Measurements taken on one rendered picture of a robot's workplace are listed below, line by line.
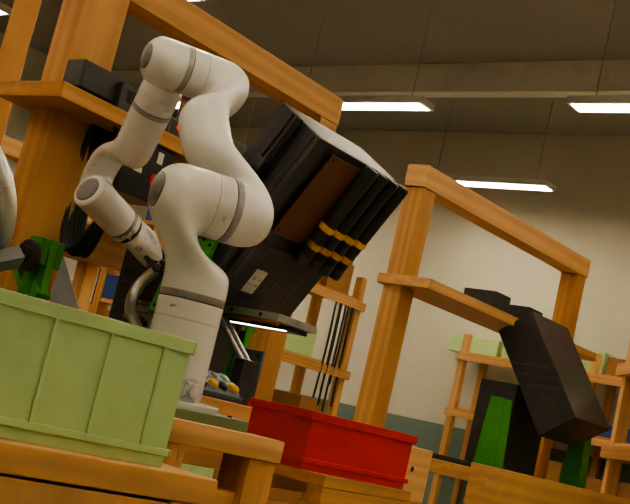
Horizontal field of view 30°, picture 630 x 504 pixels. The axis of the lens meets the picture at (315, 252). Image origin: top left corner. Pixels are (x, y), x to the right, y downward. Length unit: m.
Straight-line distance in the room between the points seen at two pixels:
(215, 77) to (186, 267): 0.48
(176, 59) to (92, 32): 0.72
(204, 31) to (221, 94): 1.03
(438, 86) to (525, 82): 0.95
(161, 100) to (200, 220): 0.55
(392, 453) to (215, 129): 0.82
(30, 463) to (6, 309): 0.18
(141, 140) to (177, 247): 0.57
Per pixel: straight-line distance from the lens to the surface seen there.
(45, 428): 1.47
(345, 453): 2.49
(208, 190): 2.08
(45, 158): 2.97
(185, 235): 2.06
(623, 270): 12.36
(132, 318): 2.84
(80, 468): 1.46
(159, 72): 2.38
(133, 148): 2.62
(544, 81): 10.95
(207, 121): 2.25
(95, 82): 2.98
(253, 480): 2.10
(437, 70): 11.62
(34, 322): 1.45
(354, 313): 9.78
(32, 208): 2.95
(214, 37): 3.38
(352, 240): 2.99
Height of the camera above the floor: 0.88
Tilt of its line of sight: 8 degrees up
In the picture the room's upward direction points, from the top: 13 degrees clockwise
